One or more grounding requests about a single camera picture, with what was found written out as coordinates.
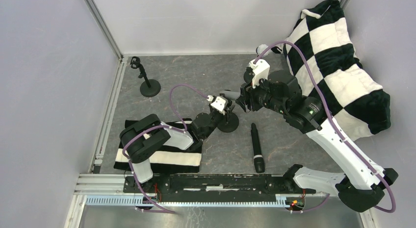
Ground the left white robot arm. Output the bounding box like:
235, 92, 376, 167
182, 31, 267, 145
119, 103, 239, 183

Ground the black white checkered pillow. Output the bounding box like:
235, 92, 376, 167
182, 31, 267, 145
272, 0, 391, 140

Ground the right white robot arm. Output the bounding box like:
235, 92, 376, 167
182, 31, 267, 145
236, 70, 398, 212

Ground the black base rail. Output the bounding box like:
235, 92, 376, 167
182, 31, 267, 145
142, 174, 316, 202

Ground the white microphone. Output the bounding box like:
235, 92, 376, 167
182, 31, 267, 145
256, 44, 270, 56

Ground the black microphone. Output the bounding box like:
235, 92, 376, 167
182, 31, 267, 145
251, 123, 265, 173

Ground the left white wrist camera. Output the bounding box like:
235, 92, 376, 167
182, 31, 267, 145
207, 95, 228, 115

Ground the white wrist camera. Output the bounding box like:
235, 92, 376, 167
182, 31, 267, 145
207, 95, 228, 115
248, 59, 270, 89

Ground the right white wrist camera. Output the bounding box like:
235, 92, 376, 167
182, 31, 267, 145
248, 59, 270, 89

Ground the white cable duct strip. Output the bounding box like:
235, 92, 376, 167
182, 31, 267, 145
85, 195, 292, 208

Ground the silver grey microphone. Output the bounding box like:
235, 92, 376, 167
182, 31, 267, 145
220, 90, 241, 101

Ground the black mic stand back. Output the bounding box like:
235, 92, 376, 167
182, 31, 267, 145
130, 56, 161, 98

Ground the black mic stand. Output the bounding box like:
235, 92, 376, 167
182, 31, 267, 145
243, 66, 254, 84
217, 105, 239, 133
130, 56, 161, 98

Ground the black white striped cloth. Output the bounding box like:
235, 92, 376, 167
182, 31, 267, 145
113, 118, 203, 175

